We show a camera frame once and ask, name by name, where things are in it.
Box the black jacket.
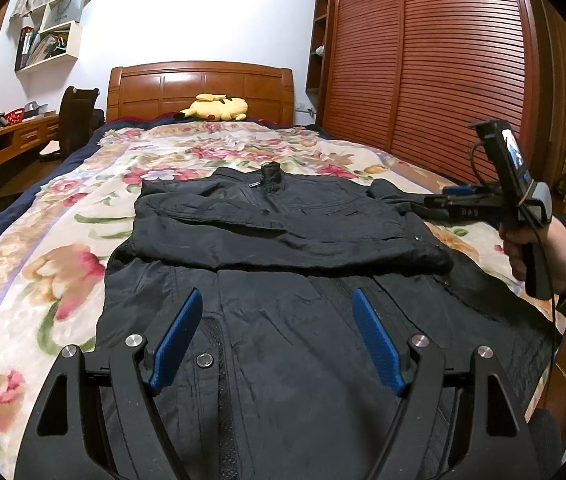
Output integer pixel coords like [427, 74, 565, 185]
[96, 164, 552, 479]

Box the person's right hand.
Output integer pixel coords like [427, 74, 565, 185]
[498, 216, 566, 296]

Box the red louvered wardrobe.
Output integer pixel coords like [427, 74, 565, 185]
[306, 0, 566, 214]

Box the floral bed blanket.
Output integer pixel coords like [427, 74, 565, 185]
[0, 120, 566, 478]

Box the yellow plush toy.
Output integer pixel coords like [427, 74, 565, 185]
[175, 93, 248, 122]

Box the dark wooden chair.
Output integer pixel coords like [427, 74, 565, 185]
[39, 86, 104, 162]

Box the wooden headboard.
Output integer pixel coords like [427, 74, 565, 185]
[106, 61, 295, 126]

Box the red basket on desk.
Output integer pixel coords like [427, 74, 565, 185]
[5, 107, 25, 126]

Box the phone on gripper mount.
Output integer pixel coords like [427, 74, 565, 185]
[470, 119, 533, 206]

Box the black cable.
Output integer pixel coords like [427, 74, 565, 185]
[470, 140, 562, 411]

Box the white wall shelf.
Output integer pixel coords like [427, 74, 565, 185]
[12, 0, 91, 75]

